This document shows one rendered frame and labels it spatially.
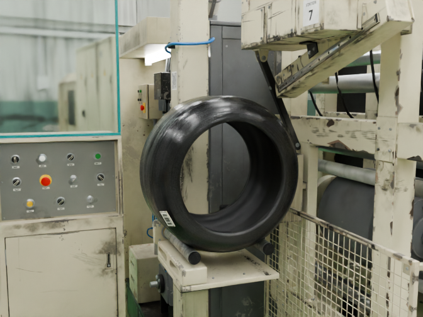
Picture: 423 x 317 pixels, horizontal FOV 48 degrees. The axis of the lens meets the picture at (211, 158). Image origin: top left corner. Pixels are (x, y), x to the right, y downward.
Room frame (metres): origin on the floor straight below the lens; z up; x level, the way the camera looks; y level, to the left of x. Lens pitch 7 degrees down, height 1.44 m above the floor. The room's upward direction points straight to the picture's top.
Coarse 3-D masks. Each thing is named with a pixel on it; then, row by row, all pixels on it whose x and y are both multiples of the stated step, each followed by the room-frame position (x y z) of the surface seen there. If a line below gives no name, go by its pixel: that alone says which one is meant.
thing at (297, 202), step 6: (300, 156) 2.01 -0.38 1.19; (300, 162) 2.01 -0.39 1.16; (300, 168) 2.01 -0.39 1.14; (300, 174) 2.01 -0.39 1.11; (300, 180) 2.01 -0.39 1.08; (300, 186) 2.01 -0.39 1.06; (300, 192) 2.01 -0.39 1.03; (294, 198) 2.00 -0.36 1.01; (300, 198) 2.01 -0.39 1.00; (294, 204) 2.00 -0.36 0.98; (300, 204) 2.01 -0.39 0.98; (300, 210) 2.02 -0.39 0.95; (288, 216) 2.00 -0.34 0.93; (282, 222) 1.98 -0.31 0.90
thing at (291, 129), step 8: (264, 64) 1.96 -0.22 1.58; (264, 72) 1.97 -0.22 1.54; (272, 80) 1.97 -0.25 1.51; (272, 88) 1.97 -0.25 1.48; (272, 96) 2.00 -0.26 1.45; (280, 104) 1.98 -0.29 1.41; (280, 112) 1.99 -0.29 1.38; (288, 120) 2.00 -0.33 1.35; (288, 128) 2.00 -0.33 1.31; (296, 136) 2.01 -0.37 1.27; (296, 144) 2.01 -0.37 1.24
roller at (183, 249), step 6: (168, 234) 1.78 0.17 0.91; (174, 240) 1.70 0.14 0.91; (174, 246) 1.70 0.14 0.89; (180, 246) 1.63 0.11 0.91; (186, 246) 1.60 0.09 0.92; (180, 252) 1.63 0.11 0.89; (186, 252) 1.56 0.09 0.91; (192, 252) 1.53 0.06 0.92; (186, 258) 1.55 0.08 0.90; (192, 258) 1.53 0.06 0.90; (198, 258) 1.54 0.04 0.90
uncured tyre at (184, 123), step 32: (224, 96) 1.62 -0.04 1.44; (160, 128) 1.61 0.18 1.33; (192, 128) 1.53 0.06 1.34; (256, 128) 1.87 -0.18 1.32; (160, 160) 1.51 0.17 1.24; (256, 160) 1.90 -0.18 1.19; (288, 160) 1.65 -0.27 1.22; (160, 192) 1.51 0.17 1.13; (256, 192) 1.89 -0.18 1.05; (288, 192) 1.65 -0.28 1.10; (192, 224) 1.52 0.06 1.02; (224, 224) 1.84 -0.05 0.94; (256, 224) 1.61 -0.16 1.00
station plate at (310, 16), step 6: (306, 0) 1.50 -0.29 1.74; (312, 0) 1.46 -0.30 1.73; (318, 0) 1.43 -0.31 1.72; (306, 6) 1.50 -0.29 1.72; (312, 6) 1.46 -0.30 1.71; (318, 6) 1.43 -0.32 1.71; (306, 12) 1.50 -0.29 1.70; (312, 12) 1.46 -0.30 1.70; (318, 12) 1.43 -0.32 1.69; (306, 18) 1.49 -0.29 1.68; (312, 18) 1.46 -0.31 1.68; (318, 18) 1.43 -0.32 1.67; (306, 24) 1.49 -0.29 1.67; (312, 24) 1.46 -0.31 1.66
